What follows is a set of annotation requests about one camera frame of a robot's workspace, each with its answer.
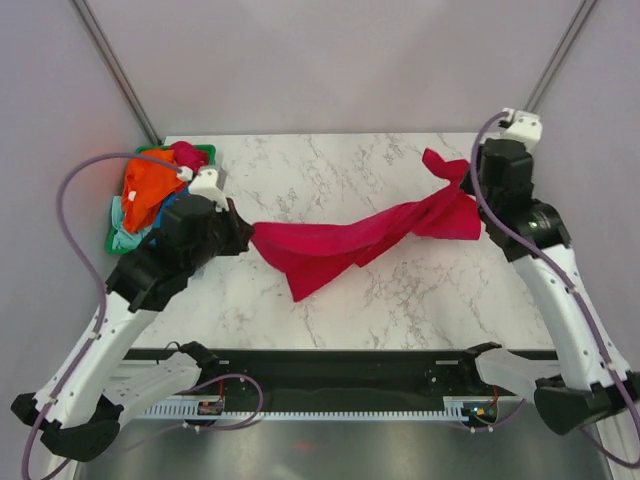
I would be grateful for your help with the light teal t shirt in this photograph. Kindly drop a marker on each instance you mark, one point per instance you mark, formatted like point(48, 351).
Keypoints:
point(121, 240)

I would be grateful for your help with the white slotted cable duct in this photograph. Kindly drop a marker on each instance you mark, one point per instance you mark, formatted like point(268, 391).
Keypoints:
point(191, 408)

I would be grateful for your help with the left aluminium corner post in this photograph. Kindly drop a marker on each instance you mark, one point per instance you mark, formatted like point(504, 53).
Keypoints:
point(102, 45)

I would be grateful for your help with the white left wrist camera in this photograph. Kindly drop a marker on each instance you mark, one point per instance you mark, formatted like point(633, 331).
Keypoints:
point(204, 183)

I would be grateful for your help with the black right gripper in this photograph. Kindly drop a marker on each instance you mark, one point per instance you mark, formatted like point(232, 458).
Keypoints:
point(466, 184)

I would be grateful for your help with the right aluminium corner post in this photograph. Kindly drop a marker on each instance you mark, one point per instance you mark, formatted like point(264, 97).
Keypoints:
point(560, 54)

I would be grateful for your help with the magenta t shirt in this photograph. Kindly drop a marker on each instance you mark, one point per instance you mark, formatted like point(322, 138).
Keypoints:
point(312, 255)
point(192, 156)

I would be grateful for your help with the aluminium corner post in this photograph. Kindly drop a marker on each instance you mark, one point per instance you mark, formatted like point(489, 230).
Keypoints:
point(102, 45)
point(560, 54)

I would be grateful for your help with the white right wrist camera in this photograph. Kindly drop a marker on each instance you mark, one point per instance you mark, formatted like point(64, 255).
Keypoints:
point(521, 126)

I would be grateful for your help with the orange t shirt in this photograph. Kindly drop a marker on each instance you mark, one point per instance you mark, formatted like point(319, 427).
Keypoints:
point(146, 185)

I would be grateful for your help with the green plastic basket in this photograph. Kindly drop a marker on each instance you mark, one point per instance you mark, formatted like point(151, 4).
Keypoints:
point(162, 153)

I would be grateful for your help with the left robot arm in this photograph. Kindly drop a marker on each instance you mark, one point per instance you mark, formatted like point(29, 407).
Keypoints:
point(80, 411)

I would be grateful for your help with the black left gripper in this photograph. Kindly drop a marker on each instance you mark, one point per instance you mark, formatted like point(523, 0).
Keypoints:
point(241, 231)

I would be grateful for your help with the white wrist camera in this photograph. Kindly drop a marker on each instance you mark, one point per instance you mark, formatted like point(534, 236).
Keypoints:
point(204, 183)
point(521, 126)

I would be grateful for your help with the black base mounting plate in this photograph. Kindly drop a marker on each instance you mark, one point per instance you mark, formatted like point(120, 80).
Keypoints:
point(342, 378)

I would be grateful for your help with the blue t shirt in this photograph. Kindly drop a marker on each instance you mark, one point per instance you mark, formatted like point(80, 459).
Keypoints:
point(162, 215)

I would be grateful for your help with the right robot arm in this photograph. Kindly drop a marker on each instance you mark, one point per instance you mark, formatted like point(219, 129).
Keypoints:
point(589, 381)

